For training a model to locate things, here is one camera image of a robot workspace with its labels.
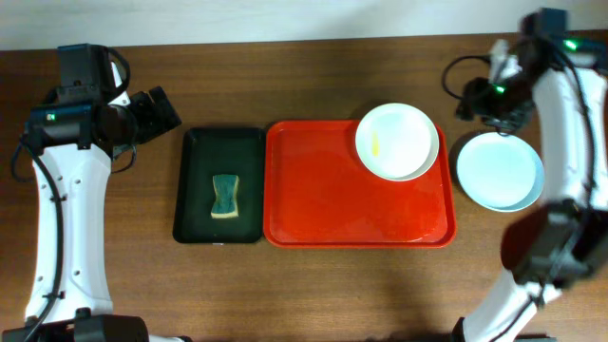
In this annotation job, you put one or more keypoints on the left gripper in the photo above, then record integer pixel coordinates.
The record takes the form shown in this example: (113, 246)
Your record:
(157, 123)

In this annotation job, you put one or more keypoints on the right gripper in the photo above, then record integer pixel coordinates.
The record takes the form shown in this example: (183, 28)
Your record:
(471, 107)

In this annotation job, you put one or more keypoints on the light blue plate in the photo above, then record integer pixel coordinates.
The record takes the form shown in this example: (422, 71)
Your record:
(500, 173)

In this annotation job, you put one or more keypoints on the green and yellow sponge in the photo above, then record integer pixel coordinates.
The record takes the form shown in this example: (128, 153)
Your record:
(225, 204)

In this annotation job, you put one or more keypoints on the white plate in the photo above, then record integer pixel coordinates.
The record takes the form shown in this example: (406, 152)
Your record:
(397, 142)

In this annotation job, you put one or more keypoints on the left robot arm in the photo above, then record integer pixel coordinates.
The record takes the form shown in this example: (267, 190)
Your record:
(73, 137)

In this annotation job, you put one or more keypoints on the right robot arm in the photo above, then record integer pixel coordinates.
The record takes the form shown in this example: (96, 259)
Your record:
(563, 241)

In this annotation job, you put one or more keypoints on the black plastic tray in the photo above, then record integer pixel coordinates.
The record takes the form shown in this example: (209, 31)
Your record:
(211, 151)

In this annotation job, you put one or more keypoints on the red plastic tray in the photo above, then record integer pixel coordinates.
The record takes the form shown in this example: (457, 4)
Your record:
(318, 194)

